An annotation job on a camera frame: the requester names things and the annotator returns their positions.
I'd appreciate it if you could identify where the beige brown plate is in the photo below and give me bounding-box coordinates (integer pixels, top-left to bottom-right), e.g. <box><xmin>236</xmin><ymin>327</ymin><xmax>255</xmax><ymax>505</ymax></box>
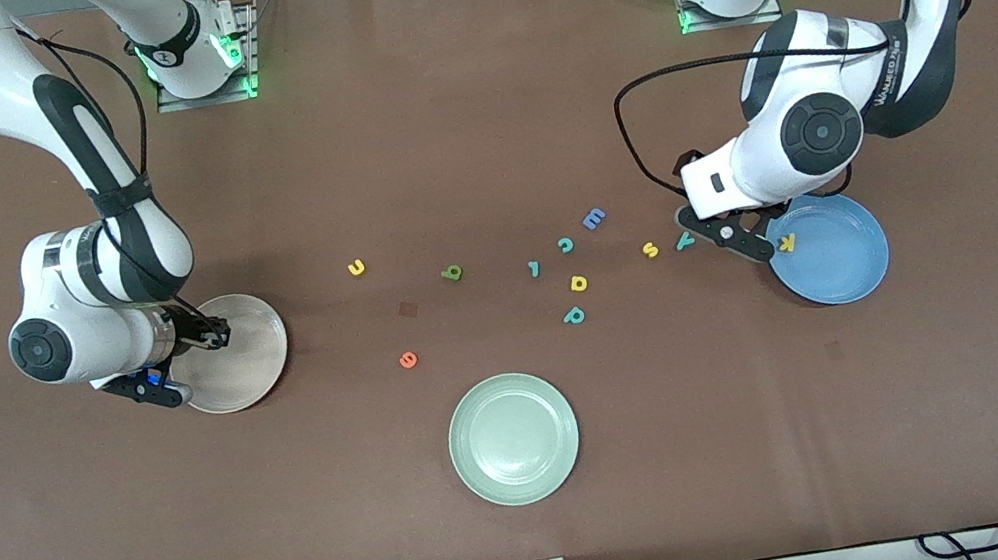
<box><xmin>162</xmin><ymin>286</ymin><xmax>299</xmax><ymax>421</ymax></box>

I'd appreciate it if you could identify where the blue plate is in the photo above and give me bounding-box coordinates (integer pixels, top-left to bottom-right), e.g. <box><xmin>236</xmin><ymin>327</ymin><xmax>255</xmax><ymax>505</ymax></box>
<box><xmin>758</xmin><ymin>181</ymin><xmax>898</xmax><ymax>316</ymax></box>

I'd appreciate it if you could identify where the brown table cover sheet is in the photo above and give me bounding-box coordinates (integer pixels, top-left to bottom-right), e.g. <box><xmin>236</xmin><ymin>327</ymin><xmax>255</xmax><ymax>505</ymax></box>
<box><xmin>0</xmin><ymin>0</ymin><xmax>998</xmax><ymax>560</ymax></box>

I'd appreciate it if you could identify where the pale green plate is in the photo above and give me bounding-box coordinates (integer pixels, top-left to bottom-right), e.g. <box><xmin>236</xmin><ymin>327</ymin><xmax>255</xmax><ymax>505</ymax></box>
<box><xmin>439</xmin><ymin>363</ymin><xmax>590</xmax><ymax>516</ymax></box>

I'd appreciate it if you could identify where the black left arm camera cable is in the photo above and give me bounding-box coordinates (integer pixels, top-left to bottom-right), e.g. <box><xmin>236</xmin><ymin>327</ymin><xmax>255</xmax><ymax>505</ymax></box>
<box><xmin>608</xmin><ymin>28</ymin><xmax>916</xmax><ymax>238</ymax></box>

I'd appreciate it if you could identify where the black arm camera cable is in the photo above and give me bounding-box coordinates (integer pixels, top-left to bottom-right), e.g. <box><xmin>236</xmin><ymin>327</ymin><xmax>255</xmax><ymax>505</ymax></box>
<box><xmin>608</xmin><ymin>28</ymin><xmax>916</xmax><ymax>238</ymax></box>
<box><xmin>11</xmin><ymin>3</ymin><xmax>207</xmax><ymax>339</ymax></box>

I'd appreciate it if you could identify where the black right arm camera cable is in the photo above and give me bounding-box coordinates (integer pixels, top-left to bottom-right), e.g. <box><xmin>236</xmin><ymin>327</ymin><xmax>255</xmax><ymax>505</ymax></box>
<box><xmin>11</xmin><ymin>3</ymin><xmax>207</xmax><ymax>339</ymax></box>

